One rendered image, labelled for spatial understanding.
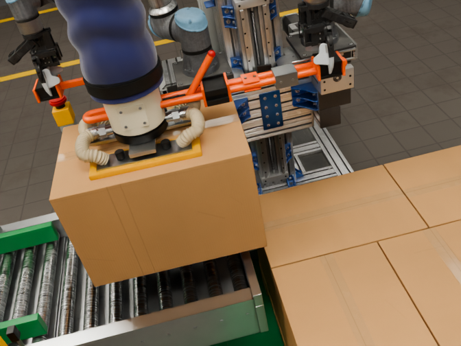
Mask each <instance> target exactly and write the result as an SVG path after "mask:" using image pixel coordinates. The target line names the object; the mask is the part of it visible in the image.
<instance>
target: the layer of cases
mask: <svg viewBox="0 0 461 346"><path fill-rule="evenodd" d="M259 201H260V205H261V213H262V217H263V225H264V229H265V236H266V241H267V246H265V247H261V248H258V249H257V252H258V256H259V262H260V265H261V269H262V271H263V275H264V277H265V282H266V284H267V287H268V290H269V293H270V297H271V300H272V303H273V306H274V310H275V312H276V316H277V319H278V322H279V325H280V328H281V331H282V335H283V338H284V341H285V345H286V346H461V145H460V146H455V147H452V148H447V149H444V150H439V151H435V152H430V153H427V154H422V155H419V156H416V157H411V158H408V159H403V160H400V161H395V162H392V163H387V164H384V165H378V166H375V167H372V168H367V169H364V170H359V171H356V172H351V173H348V174H343V175H339V176H334V177H331V178H326V179H323V180H320V181H315V182H312V183H307V184H304V185H299V186H296V187H291V188H287V189H282V190H279V191H275V192H270V193H267V194H262V195H259Z"/></svg>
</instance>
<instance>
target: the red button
mask: <svg viewBox="0 0 461 346"><path fill-rule="evenodd" d="M66 100H67V97H66V96H65V95H63V96H62V98H56V99H53V100H49V104H50V105H51V106H55V107H56V109H61V108H64V107H65V102H66Z"/></svg>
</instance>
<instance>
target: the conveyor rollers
mask: <svg viewBox="0 0 461 346"><path fill-rule="evenodd" d="M58 234H59V239H58V240H55V241H52V242H47V243H46V249H45V257H44V262H43V271H42V276H41V281H40V290H39V295H38V303H37V309H36V313H39V314H40V316H41V317H42V319H43V321H44V322H45V323H46V325H47V327H48V328H47V333H46V334H43V335H40V336H35V337H32V343H37V342H41V341H45V340H47V337H48V331H49V320H50V314H51V303H52V297H53V291H54V280H55V274H56V263H57V257H58V246H59V240H60V233H59V232H58ZM17 251H18V250H16V251H11V252H8V253H4V254H3V260H2V263H1V268H0V322H3V317H4V313H5V307H6V303H7V300H8V293H9V290H10V284H11V280H12V274H13V270H14V265H15V261H16V254H17ZM37 252H38V245H36V246H31V247H27V248H25V252H24V256H23V263H22V267H21V274H20V277H19V284H18V288H17V292H16V299H15V302H14V309H13V313H12V319H17V318H20V317H22V316H27V310H28V305H29V298H30V293H31V289H32V281H33V276H34V269H35V264H36V256H37ZM226 260H227V263H228V269H229V272H230V277H231V280H232V283H233V288H234V291H237V290H242V289H245V288H248V285H247V283H246V278H245V275H244V271H243V268H242V265H241V260H240V257H239V254H238V253H236V254H232V255H227V256H226ZM203 267H204V273H205V277H206V284H207V288H208V291H209V298H210V297H215V296H218V295H222V294H223V291H222V285H221V281H220V276H219V273H218V269H217V263H216V260H215V259H210V260H207V261H203ZM179 268H180V277H181V282H182V291H183V297H184V302H185V304H187V303H191V302H194V301H198V294H197V290H196V282H195V277H194V273H193V265H192V264H190V265H186V266H181V267H179ZM77 273H78V254H77V253H76V251H75V249H74V247H73V245H72V243H71V241H70V239H69V237H68V238H67V250H66V257H65V264H64V277H63V284H62V297H61V304H60V317H59V324H58V337H59V336H64V335H67V334H72V333H73V320H74V310H75V293H76V284H77ZM156 281H157V289H158V304H159V311H160V310H165V309H168V308H172V307H173V306H174V305H173V299H172V287H171V282H170V276H169V270H164V271H161V272H157V273H156ZM132 284H133V301H134V317H136V316H141V315H144V314H148V304H147V284H146V275H144V276H140V277H135V278H132ZM98 313H99V286H97V287H94V285H93V282H92V281H91V278H90V277H89V275H88V273H87V272H86V288H85V301H84V325H83V330H87V329H91V328H94V327H98ZM122 320H123V281H118V282H114V283H111V284H109V314H108V324H109V323H114V322H117V321H122Z"/></svg>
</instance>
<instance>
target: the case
mask: <svg viewBox="0 0 461 346"><path fill-rule="evenodd" d="M231 97H232V95H231ZM200 111H201V112H202V114H203V116H204V122H205V129H204V131H203V134H201V135H200V137H199V138H200V145H201V149H202V156H201V157H196V158H192V159H186V160H183V161H177V162H173V163H168V164H165V165H159V166H155V167H152V168H146V169H142V170H137V171H133V172H128V173H124V174H118V175H115V176H109V177H106V178H100V179H97V180H93V181H91V180H90V178H89V177H88V176H89V170H90V164H91V162H90V163H89V162H84V161H81V160H79V159H78V157H77V156H76V153H75V142H76V139H77V138H78V135H80V134H79V131H78V125H79V124H76V125H73V126H67V127H64V128H63V131H62V138H61V142H60V148H59V152H58V158H57V162H56V168H55V172H54V179H53V183H52V186H51V193H50V197H49V202H50V203H51V205H52V207H53V208H54V211H55V213H56V215H57V217H58V218H59V220H60V222H61V224H62V226H63V228H64V230H65V231H66V233H67V235H68V237H69V239H70V241H71V243H72V245H73V247H74V249H75V251H76V253H77V254H78V256H79V258H80V260H81V262H82V264H83V265H84V267H85V269H86V271H87V273H88V275H89V277H90V278H91V281H92V282H93V285H94V287H97V286H103V285H106V284H111V283H114V282H118V281H123V280H126V279H132V278H135V277H140V276H144V275H149V274H152V273H157V272H161V271H164V270H169V269H173V268H178V267H181V266H186V265H190V264H195V263H198V262H203V261H207V260H212V259H215V258H219V257H224V256H227V255H232V254H236V253H241V252H244V251H250V250H253V249H258V248H261V247H265V246H267V241H266V236H265V229H264V225H263V217H262V213H261V205H260V201H259V193H258V189H257V182H256V177H255V169H254V165H253V161H252V153H251V151H250V147H249V145H248V142H247V139H246V136H245V133H244V129H243V127H242V124H241V121H240V118H239V115H238V113H237V109H236V107H235V103H234V101H233V97H232V102H228V103H224V104H218V105H215V106H209V107H205V106H204V100H201V107H200ZM189 127H191V125H188V126H182V127H178V128H172V129H169V130H165V132H164V133H163V134H162V135H160V136H159V137H157V138H156V143H158V142H161V141H162V140H163V139H169V140H171V139H177V138H178V136H179V135H180V134H181V133H182V132H183V131H184V130H186V129H187V128H189ZM89 149H91V150H92V149H94V150H98V151H100V150H101V151H102V152H104V153H106V154H109V153H112V152H115V151H116V150H118V149H123V150H127V149H129V145H128V144H124V143H121V142H119V141H114V142H110V143H104V144H101V145H97V146H91V147H89Z"/></svg>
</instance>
